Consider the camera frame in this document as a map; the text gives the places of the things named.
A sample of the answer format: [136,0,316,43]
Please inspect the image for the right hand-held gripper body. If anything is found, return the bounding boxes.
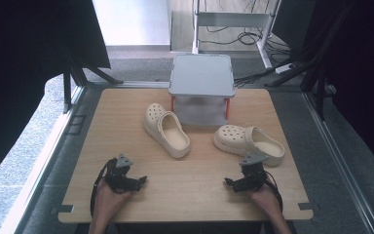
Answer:
[237,152,269,193]

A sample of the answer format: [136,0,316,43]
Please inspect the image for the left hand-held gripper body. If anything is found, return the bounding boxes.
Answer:
[103,153,141,195]

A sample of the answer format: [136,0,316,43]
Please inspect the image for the person's right hand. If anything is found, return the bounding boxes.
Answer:
[245,182,282,217]

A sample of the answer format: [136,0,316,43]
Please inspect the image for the person's left hand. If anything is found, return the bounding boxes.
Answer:
[93,179,133,219]

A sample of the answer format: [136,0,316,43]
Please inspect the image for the cream clog shoe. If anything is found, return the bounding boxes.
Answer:
[212,124,286,168]
[142,102,192,160]

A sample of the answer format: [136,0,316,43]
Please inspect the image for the black metal stand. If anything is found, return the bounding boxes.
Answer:
[61,45,125,115]
[263,0,364,122]

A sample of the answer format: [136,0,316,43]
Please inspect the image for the clear plastic storage box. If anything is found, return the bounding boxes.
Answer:
[168,53,237,128]

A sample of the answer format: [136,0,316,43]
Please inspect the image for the white power strip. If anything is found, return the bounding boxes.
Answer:
[274,62,297,75]

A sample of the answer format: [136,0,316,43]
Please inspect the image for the dark curtain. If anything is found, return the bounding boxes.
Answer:
[0,0,112,193]
[305,0,374,181]

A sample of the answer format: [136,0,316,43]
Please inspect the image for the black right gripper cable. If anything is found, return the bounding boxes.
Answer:
[263,170,284,213]

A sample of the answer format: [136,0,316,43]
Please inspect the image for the black cable bundle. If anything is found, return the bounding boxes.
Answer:
[233,58,294,90]

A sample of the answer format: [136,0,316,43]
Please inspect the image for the black floor cables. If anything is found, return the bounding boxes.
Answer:
[197,24,294,57]

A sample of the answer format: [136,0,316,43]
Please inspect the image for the white metal desk frame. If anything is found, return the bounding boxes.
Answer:
[191,0,282,70]

